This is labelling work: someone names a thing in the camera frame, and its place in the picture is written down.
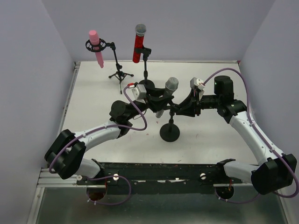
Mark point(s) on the pink microphone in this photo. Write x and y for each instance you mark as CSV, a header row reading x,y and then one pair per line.
x,y
95,41

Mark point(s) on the aluminium rail frame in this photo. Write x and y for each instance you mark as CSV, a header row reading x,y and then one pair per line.
x,y
203,139

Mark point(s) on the red glitter microphone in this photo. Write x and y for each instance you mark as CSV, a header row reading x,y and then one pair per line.
x,y
140,31

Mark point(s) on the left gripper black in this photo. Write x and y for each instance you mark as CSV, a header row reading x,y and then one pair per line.
x,y
149,100

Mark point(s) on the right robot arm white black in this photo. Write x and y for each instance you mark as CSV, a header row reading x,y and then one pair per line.
x,y
275,169

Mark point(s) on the black mounting base plate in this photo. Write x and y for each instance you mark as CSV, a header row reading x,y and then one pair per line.
x,y
145,178

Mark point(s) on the black round base stand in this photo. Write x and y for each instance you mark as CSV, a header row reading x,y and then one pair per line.
x,y
146,53
170,132

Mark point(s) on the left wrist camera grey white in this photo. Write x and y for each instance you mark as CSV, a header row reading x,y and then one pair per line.
x,y
138,90

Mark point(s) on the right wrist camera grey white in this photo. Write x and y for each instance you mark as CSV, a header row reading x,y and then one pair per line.
x,y
197,86

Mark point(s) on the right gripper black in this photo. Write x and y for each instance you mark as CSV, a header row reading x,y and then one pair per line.
x,y
196,105

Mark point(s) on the black tripod shock mount stand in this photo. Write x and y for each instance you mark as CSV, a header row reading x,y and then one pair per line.
x,y
119,74

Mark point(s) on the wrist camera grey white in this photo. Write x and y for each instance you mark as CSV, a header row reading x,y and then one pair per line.
x,y
138,90
197,86

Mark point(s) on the silver microphone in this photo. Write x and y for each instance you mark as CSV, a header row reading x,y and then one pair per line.
x,y
171,86

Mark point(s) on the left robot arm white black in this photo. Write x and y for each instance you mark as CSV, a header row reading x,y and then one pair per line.
x,y
66,155

